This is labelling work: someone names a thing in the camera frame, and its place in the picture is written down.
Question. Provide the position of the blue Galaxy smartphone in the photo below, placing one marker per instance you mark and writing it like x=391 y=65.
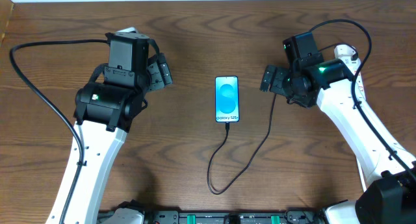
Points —
x=227 y=99

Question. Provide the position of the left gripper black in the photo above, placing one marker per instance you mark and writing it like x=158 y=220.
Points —
x=159 y=74

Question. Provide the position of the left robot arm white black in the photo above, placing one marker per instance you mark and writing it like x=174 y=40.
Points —
x=105 y=109

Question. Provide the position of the white power strip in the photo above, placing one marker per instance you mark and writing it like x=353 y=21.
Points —
x=350 y=57

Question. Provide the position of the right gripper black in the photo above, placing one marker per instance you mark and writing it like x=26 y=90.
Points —
x=274 y=80

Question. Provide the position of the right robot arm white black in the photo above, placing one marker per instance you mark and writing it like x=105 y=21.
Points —
x=335 y=86

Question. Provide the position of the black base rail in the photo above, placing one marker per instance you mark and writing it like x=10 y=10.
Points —
x=175 y=217

